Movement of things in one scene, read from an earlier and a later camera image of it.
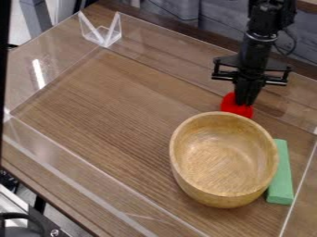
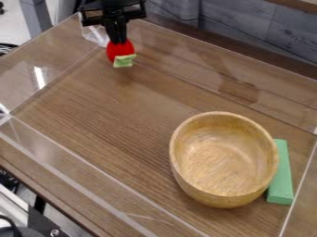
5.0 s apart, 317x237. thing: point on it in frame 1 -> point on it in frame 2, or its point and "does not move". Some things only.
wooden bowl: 226,158 does not move
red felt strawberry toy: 230,106 -> 121,53
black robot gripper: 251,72 -> 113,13
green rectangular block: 280,193 does not move
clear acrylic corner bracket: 105,35 does not move
